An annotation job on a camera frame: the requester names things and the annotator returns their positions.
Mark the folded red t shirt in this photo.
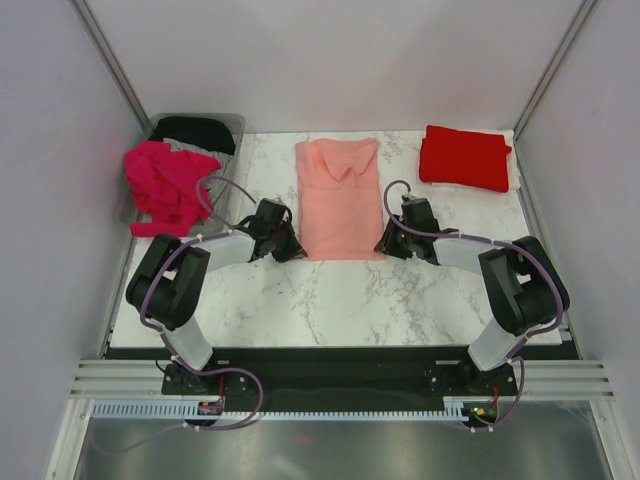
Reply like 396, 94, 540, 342
418, 124, 514, 194

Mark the aluminium frame post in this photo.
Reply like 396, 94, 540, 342
68, 0, 152, 140
513, 0, 601, 142

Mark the salmon pink t shirt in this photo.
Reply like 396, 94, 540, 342
295, 138, 384, 261

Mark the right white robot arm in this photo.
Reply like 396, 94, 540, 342
376, 194, 570, 394

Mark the grey plastic bin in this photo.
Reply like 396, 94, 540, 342
144, 112, 245, 235

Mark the black t shirt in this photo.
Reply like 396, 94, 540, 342
148, 115, 236, 155

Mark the folded white t shirt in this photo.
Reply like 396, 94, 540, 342
429, 127, 524, 194

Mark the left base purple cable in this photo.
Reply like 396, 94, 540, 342
92, 367, 266, 456

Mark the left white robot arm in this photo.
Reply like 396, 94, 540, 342
125, 199, 307, 393

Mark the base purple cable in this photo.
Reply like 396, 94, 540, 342
92, 367, 266, 456
462, 357, 526, 435

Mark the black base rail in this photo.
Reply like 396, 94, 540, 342
161, 347, 517, 410

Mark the right aluminium frame post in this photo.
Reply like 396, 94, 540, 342
513, 0, 601, 142

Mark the white slotted cable duct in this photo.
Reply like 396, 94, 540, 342
90, 396, 491, 423

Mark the left aluminium frame post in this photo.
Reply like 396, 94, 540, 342
68, 0, 152, 140

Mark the grey t shirt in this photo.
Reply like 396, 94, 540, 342
163, 138, 234, 204

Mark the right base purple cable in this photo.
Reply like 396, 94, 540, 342
462, 357, 526, 435

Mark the magenta t shirt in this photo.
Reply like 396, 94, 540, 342
124, 141, 221, 238

